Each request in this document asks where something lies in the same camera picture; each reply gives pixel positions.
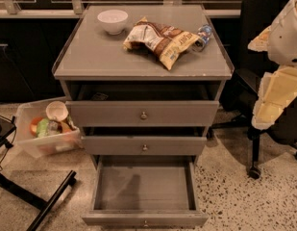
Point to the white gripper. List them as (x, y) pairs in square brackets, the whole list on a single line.
[(286, 40)]

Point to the grey bottom drawer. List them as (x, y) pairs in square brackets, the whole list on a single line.
[(145, 192)]

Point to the grey drawer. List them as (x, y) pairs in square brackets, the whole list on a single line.
[(144, 141), (143, 105), (145, 192)]

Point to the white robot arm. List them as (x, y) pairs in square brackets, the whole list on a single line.
[(282, 42)]

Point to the grey drawer cabinet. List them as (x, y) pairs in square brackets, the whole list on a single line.
[(92, 56)]

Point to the dark item in top drawer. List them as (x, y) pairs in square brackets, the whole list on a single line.
[(98, 96)]

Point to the grey top drawer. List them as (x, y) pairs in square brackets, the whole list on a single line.
[(143, 105)]

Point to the grey middle drawer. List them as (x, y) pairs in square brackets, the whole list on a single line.
[(144, 141)]

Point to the brown yellow snack bag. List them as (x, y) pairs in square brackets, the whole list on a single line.
[(166, 42)]

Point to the white ceramic bowl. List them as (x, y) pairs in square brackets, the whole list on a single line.
[(113, 21)]

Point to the white cup in bin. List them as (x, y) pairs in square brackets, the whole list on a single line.
[(56, 110)]

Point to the clear plastic storage bin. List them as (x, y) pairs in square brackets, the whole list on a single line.
[(37, 147)]

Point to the green item in bin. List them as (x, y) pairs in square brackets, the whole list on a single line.
[(42, 128)]

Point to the orange item in bin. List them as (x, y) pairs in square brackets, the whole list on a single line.
[(35, 126)]

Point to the black stand base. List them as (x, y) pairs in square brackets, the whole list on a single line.
[(7, 126)]

